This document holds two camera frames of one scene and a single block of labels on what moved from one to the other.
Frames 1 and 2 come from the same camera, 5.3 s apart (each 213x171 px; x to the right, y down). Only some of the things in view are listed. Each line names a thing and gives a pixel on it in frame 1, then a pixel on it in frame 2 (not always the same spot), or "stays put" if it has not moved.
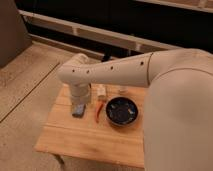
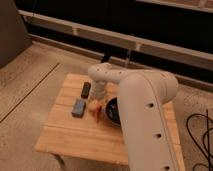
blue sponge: (79, 110) stays put
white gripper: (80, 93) -> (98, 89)
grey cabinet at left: (14, 38) stays put
